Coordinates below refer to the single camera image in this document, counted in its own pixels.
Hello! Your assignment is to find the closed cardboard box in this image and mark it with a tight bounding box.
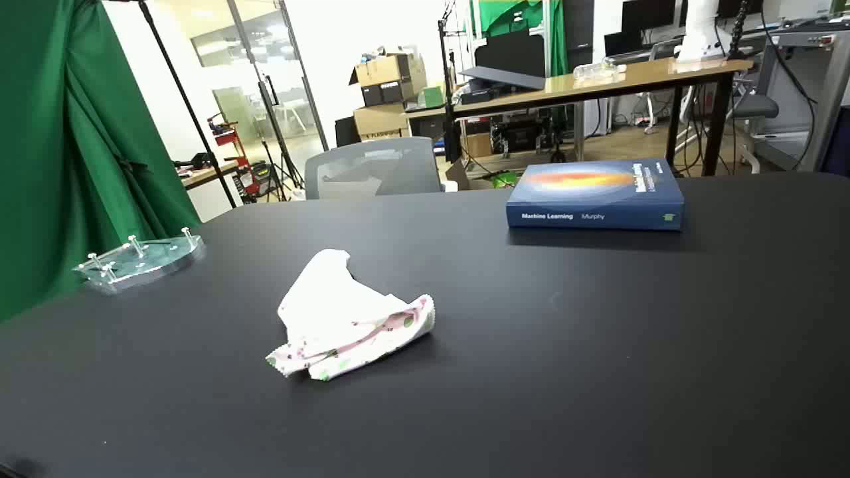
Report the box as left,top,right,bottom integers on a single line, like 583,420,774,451
352,100,415,143

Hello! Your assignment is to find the open cardboard box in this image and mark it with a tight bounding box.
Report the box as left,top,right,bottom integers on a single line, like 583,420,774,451
349,51,430,108

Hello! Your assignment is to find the black light stand pole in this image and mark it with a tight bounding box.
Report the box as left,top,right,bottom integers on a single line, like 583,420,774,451
132,0,243,212

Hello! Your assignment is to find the translucent acrylic plate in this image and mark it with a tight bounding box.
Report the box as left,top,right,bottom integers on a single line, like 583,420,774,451
71,224,208,292

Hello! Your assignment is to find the green backdrop screen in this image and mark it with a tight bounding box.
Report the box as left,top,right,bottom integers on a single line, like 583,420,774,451
475,0,571,78

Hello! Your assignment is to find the red utility cart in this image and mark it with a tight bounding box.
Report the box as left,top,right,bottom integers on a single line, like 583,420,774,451
206,112,271,205

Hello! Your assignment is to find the grey metal table frame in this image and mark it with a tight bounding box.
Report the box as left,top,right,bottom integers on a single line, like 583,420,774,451
766,20,850,175

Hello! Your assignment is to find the black computer monitor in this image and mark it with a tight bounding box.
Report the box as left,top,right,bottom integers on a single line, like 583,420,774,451
619,0,681,40

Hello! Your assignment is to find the green fabric curtain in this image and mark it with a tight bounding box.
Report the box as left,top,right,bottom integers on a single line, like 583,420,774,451
0,0,206,327

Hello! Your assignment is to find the grey mesh office chair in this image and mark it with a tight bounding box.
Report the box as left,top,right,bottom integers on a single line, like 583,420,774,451
302,134,446,202

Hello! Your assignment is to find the black vertical pole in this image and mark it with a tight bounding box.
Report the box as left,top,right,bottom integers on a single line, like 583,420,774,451
435,13,463,163

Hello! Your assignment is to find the long wooden desk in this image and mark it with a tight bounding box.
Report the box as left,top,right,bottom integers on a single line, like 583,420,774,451
403,56,757,179

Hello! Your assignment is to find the white floral patterned towel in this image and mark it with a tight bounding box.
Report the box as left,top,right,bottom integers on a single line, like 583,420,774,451
263,247,438,384

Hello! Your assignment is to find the blue hardcover book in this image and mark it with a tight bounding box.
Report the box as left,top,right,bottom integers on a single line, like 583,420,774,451
504,158,689,234

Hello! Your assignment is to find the clear plastic container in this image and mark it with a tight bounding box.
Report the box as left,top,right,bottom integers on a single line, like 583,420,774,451
571,58,631,86

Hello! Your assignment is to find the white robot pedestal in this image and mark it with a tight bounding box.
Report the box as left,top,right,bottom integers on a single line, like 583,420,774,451
674,0,730,65

